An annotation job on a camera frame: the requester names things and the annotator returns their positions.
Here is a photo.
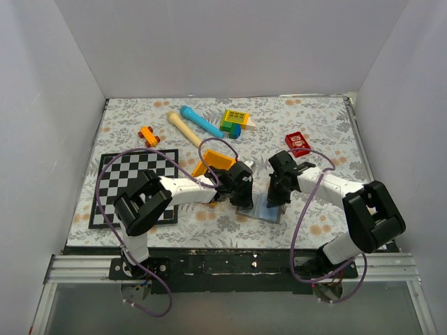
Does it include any yellow toy bin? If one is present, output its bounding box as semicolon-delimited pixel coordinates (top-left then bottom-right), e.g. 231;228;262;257
191;149;237;209

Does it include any red owl block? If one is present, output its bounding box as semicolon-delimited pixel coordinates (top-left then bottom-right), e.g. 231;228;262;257
285;132;311;158

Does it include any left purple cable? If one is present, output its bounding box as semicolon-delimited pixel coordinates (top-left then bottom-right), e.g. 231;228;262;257
94;137;242;318

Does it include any colourful block house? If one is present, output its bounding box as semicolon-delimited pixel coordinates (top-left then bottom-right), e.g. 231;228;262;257
219;110;257;139

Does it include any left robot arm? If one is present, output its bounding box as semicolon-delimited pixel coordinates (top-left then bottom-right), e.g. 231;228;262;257
114;161;254;279

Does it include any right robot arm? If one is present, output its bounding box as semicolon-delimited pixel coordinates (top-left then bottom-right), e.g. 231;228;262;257
267;151;406;278

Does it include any orange toy car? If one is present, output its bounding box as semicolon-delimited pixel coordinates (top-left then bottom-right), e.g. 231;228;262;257
138;126;161;147

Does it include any grey card holder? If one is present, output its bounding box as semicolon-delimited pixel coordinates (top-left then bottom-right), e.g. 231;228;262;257
235;193;286;223

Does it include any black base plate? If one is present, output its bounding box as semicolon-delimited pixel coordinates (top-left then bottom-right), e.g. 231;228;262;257
61;246;399;296

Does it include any cream wooden pin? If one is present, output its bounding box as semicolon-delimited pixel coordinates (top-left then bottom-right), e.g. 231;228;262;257
167;111;202;147

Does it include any aluminium frame rail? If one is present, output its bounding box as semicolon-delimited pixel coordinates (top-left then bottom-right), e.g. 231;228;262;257
31;253;437;334

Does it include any black white chessboard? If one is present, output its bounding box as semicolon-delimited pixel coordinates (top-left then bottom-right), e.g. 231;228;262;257
89;149;179;229

